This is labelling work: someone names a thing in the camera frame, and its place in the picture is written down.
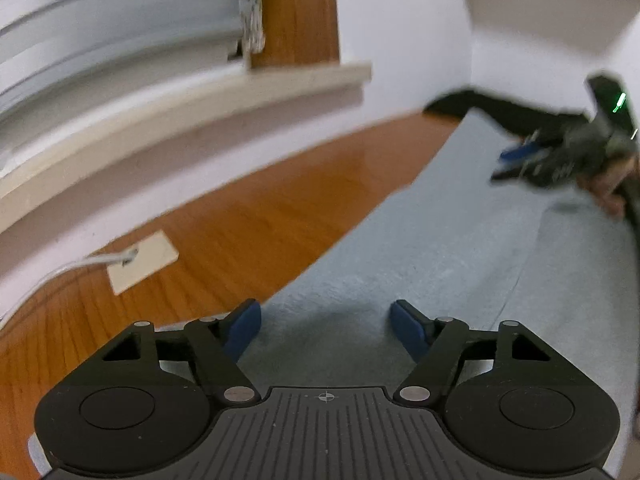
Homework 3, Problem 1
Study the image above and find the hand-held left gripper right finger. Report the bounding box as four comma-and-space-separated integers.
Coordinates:
391, 300, 551, 407

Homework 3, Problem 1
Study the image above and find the grey printed sweatshirt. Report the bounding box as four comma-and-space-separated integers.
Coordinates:
27, 110, 640, 480

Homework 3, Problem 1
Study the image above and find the white cable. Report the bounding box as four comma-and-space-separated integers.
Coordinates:
0, 247, 140, 323

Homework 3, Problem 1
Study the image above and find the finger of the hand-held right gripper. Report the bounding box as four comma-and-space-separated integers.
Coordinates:
499, 130, 556, 165
490, 160, 547, 183

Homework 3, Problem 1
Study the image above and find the person's right hand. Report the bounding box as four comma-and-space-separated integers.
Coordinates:
575, 152, 640, 220

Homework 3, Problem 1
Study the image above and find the beige rectangular table plate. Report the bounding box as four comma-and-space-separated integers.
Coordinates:
106, 231, 180, 296

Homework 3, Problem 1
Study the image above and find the clear plastic chain clip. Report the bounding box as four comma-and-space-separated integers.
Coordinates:
239, 0, 265, 55

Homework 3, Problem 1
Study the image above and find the cream wall shelf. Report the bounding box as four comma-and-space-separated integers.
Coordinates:
450, 0, 640, 58

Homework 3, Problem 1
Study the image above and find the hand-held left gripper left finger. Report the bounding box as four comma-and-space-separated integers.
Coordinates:
102, 299, 263, 407

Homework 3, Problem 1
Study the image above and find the grey window blind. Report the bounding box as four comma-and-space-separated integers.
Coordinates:
0, 0, 248, 121

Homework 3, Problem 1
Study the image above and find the black folded garment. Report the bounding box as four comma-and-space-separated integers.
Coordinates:
424, 87, 588, 138

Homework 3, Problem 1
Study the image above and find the wooden window frame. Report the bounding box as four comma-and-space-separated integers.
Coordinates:
245, 0, 342, 72

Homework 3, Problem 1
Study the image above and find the beige window sill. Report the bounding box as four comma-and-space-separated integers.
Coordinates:
0, 60, 373, 201

